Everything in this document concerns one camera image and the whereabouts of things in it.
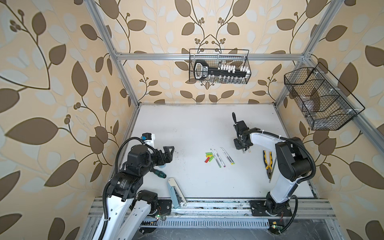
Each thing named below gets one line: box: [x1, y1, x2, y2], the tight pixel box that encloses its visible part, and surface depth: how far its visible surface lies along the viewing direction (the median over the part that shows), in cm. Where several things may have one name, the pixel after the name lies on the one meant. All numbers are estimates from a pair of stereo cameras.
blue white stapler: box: [167, 177, 187, 209], surface depth 78 cm
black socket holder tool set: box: [193, 59, 250, 83], surface depth 86 cm
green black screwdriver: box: [150, 168, 167, 179], surface depth 86 cm
